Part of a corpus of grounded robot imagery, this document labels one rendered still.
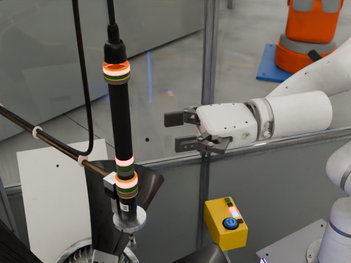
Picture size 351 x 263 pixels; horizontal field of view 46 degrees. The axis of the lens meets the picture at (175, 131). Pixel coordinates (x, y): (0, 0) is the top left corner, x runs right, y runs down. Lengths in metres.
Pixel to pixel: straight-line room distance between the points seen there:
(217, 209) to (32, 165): 0.63
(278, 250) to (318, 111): 0.76
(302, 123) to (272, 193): 1.30
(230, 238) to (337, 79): 0.71
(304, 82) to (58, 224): 0.80
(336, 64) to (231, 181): 1.15
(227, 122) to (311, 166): 1.37
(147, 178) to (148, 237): 1.04
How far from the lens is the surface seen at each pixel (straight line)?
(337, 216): 1.34
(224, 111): 0.82
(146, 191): 1.03
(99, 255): 1.11
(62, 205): 1.30
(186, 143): 0.75
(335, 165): 1.27
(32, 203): 1.30
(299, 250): 1.54
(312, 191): 2.27
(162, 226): 2.03
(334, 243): 1.41
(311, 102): 0.86
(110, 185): 0.86
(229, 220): 1.42
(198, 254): 1.19
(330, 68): 0.92
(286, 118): 0.83
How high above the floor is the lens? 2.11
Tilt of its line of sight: 35 degrees down
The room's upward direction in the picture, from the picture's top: straight up
